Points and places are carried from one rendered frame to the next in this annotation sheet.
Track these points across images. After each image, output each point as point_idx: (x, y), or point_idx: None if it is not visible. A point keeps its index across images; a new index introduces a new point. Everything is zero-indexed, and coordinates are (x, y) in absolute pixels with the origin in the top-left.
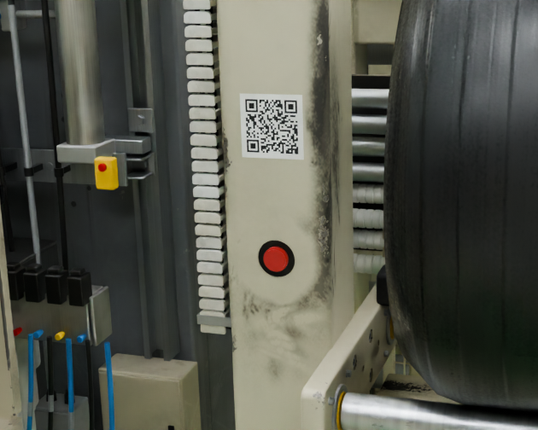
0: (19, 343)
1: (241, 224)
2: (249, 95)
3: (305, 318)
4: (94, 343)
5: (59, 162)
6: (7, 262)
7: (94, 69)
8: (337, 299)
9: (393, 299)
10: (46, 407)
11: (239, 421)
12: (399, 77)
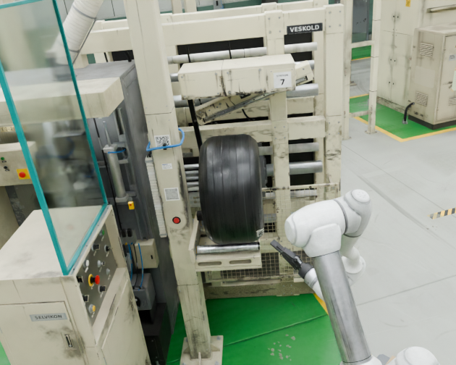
0: None
1: (167, 214)
2: (166, 188)
3: (184, 231)
4: (134, 243)
5: (115, 201)
6: None
7: (121, 179)
8: (190, 224)
9: (205, 230)
10: None
11: (172, 254)
12: (201, 190)
